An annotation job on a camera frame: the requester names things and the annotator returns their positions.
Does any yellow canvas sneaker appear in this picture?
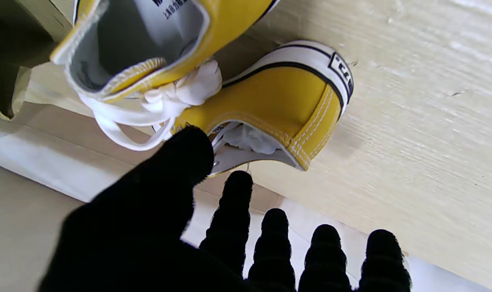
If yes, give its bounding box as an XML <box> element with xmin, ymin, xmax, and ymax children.
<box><xmin>165</xmin><ymin>40</ymin><xmax>354</xmax><ymax>178</ymax></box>
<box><xmin>50</xmin><ymin>0</ymin><xmax>281</xmax><ymax>151</ymax></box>

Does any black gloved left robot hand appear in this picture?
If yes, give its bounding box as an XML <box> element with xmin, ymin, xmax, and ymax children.
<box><xmin>37</xmin><ymin>125</ymin><xmax>413</xmax><ymax>292</ymax></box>

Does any brown paper bag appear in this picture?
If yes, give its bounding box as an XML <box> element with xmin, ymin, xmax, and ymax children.
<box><xmin>0</xmin><ymin>0</ymin><xmax>74</xmax><ymax>120</ymax></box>

